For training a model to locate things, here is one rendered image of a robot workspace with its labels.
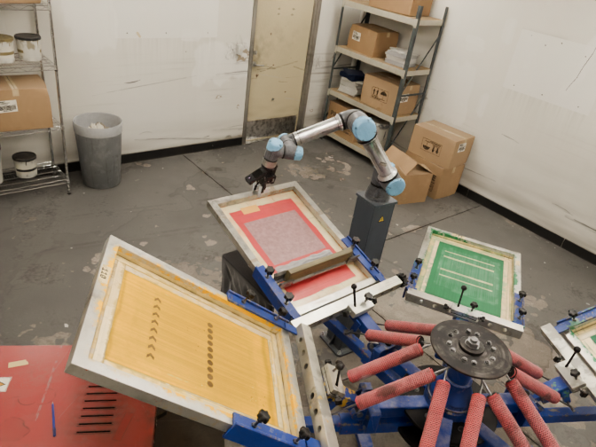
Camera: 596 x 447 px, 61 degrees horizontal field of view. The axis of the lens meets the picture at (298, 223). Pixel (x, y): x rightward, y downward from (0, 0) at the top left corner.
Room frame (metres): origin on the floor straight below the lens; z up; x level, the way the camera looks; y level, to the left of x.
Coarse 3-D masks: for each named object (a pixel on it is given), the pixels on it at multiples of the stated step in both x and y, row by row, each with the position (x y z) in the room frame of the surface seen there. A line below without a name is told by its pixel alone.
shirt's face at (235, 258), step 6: (234, 252) 2.31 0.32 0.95; (228, 258) 2.24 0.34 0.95; (234, 258) 2.25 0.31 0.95; (240, 258) 2.26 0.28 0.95; (234, 264) 2.19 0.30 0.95; (240, 264) 2.20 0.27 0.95; (246, 264) 2.21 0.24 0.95; (240, 270) 2.15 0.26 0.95; (246, 270) 2.16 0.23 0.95; (246, 276) 2.11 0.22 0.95; (252, 282) 2.06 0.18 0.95; (258, 288) 2.02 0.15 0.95; (264, 294) 1.98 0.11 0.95
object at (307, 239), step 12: (276, 204) 2.45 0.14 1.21; (288, 204) 2.49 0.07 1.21; (276, 216) 2.35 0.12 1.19; (288, 216) 2.39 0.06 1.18; (300, 216) 2.42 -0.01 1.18; (288, 228) 2.30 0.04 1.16; (300, 228) 2.33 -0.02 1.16; (312, 228) 2.36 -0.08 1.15; (300, 240) 2.24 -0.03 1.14; (312, 240) 2.26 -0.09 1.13; (324, 240) 2.29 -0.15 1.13; (300, 252) 2.15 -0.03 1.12; (312, 252) 2.18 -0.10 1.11; (324, 276) 2.05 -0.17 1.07; (336, 276) 2.07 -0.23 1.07; (348, 276) 2.10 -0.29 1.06
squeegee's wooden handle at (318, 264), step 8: (328, 256) 2.06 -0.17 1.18; (336, 256) 2.08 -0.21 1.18; (344, 256) 2.12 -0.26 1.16; (304, 264) 1.96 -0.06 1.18; (312, 264) 1.98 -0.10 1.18; (320, 264) 2.01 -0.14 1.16; (328, 264) 2.06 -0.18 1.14; (288, 272) 1.89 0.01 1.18; (296, 272) 1.90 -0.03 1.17; (304, 272) 1.95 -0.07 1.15; (312, 272) 2.00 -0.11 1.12
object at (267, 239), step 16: (240, 224) 2.21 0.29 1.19; (256, 224) 2.25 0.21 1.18; (272, 224) 2.29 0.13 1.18; (256, 240) 2.14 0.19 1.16; (272, 240) 2.17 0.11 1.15; (288, 240) 2.21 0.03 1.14; (272, 256) 2.07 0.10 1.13; (288, 256) 2.10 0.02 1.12; (288, 288) 1.90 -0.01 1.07; (304, 288) 1.93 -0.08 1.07; (320, 288) 1.96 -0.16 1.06
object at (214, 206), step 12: (252, 192) 2.43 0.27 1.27; (276, 192) 2.53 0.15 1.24; (300, 192) 2.57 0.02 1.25; (216, 204) 2.26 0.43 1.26; (228, 204) 2.31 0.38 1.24; (312, 204) 2.50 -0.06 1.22; (216, 216) 2.19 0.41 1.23; (324, 216) 2.43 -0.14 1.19; (228, 228) 2.12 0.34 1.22; (336, 228) 2.37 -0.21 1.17; (240, 240) 2.06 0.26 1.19; (336, 240) 2.31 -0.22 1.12; (240, 252) 2.02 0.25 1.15; (252, 252) 2.01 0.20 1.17; (252, 264) 1.95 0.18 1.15; (360, 264) 2.17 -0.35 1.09; (348, 288) 1.98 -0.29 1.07; (360, 288) 2.00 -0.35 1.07; (324, 300) 1.86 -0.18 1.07; (336, 300) 1.90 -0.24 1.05; (300, 312) 1.75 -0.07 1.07
